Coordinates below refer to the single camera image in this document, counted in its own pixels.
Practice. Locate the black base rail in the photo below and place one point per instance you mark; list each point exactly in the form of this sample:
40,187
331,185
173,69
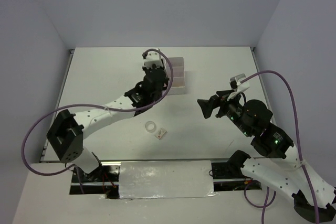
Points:
108,185

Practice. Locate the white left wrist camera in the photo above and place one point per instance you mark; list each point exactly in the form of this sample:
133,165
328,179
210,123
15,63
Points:
152,59

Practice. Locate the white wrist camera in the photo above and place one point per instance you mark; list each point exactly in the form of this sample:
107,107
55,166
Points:
152,59
237,86

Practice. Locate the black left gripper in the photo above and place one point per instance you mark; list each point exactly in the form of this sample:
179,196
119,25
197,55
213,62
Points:
166,78

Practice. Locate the white right divided container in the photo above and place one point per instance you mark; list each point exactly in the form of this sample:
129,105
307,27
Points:
178,86

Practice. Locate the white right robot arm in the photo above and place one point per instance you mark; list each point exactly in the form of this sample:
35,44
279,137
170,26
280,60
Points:
312,196

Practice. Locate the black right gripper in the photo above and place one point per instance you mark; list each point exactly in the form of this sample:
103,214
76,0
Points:
220,99

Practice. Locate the white red staple box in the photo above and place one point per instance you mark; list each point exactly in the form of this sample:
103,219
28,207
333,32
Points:
160,133

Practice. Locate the silver foil cover plate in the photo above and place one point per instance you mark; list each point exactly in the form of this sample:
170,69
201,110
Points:
171,179

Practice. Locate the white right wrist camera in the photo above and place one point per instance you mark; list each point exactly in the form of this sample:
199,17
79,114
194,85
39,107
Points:
237,86

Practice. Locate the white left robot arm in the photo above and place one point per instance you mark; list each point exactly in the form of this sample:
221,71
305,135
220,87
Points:
68,130

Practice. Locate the clear tape roll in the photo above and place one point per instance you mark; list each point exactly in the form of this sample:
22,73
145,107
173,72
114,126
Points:
150,126

